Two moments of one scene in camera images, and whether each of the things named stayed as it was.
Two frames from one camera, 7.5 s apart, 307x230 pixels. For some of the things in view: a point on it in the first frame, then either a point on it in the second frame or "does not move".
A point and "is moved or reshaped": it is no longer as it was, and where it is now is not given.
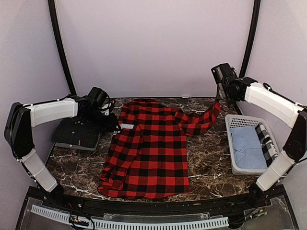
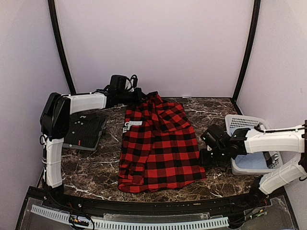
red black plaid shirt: (147, 157) is moved or reshaped
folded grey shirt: (69, 145) does not move
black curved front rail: (151, 207) does not move
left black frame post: (56, 30) does not move
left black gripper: (110, 126) -> (139, 94)
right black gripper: (218, 96) -> (204, 161)
